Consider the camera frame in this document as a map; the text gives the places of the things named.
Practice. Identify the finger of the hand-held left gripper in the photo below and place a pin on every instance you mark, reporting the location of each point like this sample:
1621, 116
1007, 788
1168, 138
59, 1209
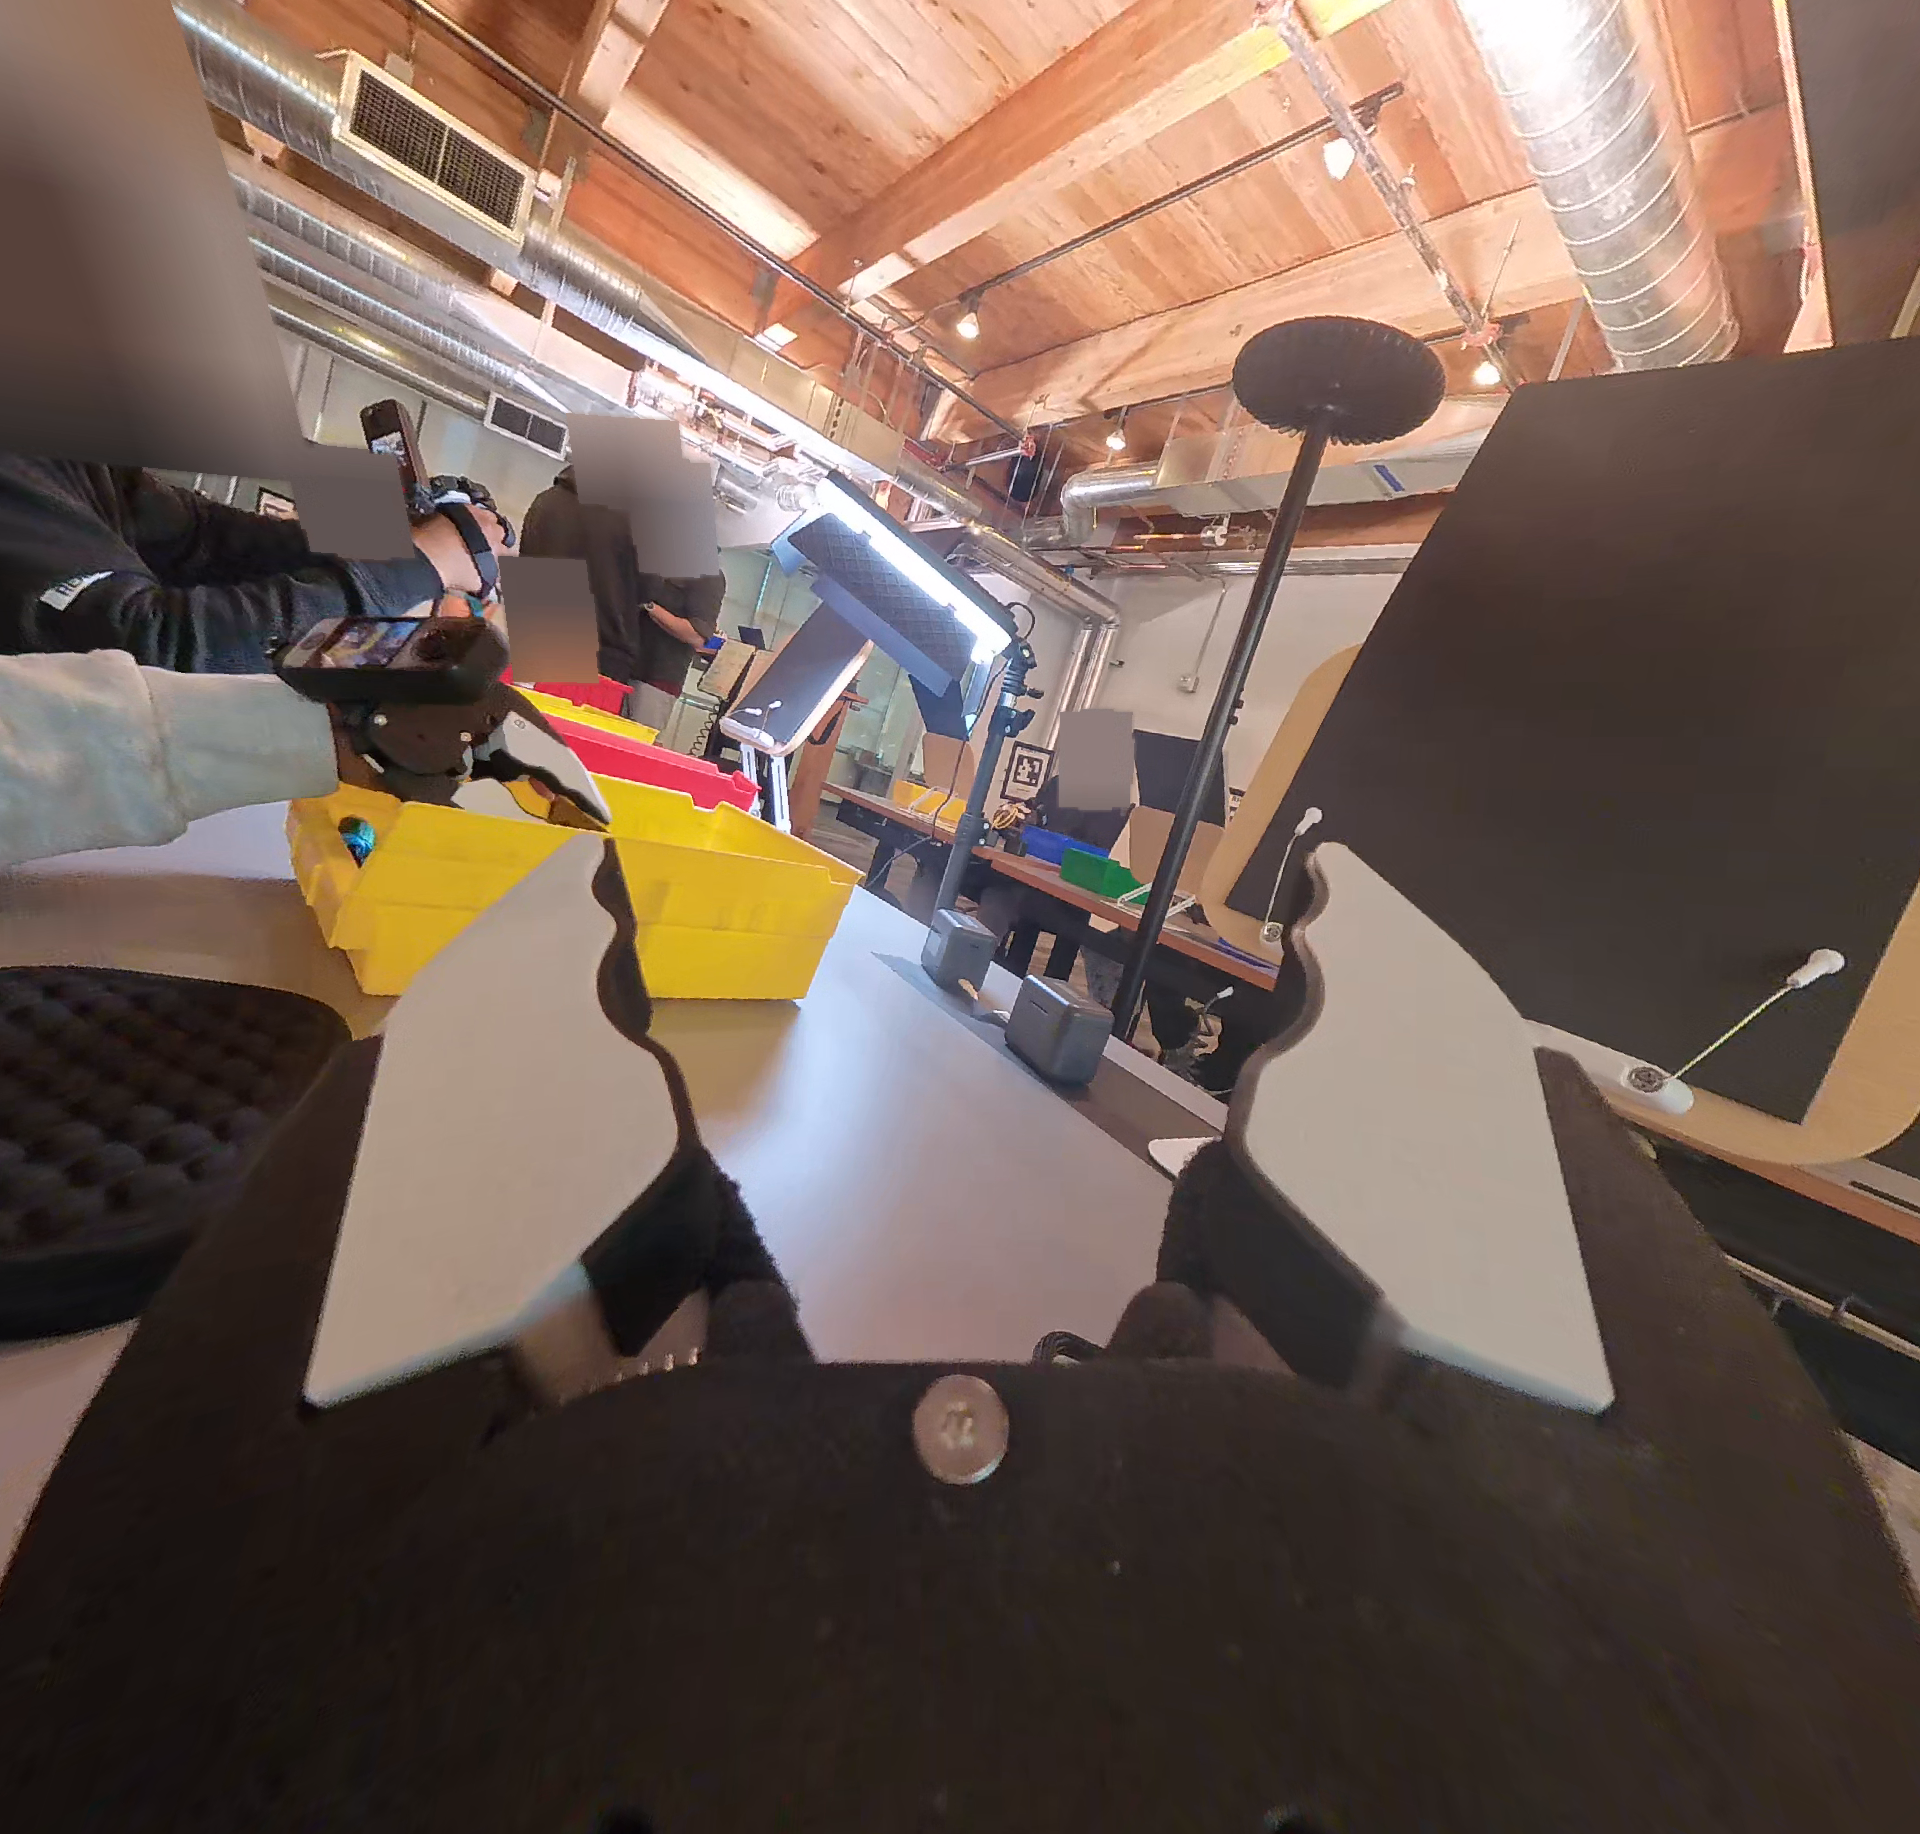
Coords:
555, 777
487, 798

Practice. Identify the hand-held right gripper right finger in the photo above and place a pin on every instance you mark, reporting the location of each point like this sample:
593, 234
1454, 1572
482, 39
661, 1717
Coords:
1409, 1115

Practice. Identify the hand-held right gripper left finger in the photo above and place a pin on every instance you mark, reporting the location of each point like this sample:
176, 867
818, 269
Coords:
497, 1115

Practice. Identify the yellow plastic bin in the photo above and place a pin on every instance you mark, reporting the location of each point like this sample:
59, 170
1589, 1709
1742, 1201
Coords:
721, 906

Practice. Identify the person's left forearm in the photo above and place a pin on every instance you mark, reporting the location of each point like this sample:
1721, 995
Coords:
151, 753

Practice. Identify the small yellow bin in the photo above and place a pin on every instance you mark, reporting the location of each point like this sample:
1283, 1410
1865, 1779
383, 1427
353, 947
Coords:
600, 716

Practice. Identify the red plastic bin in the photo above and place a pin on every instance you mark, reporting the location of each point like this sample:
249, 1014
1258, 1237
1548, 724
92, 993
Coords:
658, 768

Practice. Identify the tablet on stand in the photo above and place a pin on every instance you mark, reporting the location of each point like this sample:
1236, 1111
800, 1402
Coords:
796, 677

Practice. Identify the small white air vent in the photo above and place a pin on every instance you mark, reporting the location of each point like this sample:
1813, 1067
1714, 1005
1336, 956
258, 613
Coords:
525, 425

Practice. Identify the long wooden work table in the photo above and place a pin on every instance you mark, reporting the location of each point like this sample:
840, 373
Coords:
1186, 939

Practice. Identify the black quilted cushion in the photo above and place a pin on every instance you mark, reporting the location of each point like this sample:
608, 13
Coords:
134, 1146

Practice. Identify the grey cube adapter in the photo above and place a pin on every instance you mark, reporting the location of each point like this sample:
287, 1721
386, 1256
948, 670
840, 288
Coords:
961, 951
1056, 1030

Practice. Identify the light panel on stand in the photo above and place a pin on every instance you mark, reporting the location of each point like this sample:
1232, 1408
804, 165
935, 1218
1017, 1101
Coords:
897, 596

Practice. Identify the green plastic bin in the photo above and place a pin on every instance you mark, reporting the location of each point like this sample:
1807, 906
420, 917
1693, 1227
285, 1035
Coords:
1100, 873

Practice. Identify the blue plastic bin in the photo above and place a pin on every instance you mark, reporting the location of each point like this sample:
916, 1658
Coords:
1056, 844

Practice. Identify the black board with wooden rim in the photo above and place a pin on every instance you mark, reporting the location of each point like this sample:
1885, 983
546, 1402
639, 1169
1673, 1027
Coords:
1649, 741

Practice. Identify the printed marker tag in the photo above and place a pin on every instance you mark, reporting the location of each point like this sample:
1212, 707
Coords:
1027, 771

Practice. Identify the large white air vent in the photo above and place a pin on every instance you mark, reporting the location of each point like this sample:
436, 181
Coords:
434, 138

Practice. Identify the black stand with round disc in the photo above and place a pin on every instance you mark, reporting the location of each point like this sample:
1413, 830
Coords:
1336, 378

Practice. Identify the long silver ceiling duct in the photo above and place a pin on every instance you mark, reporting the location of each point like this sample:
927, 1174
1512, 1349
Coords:
255, 57

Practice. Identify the wide silver ventilation duct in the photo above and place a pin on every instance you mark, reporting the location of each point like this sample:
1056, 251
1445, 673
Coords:
1605, 138

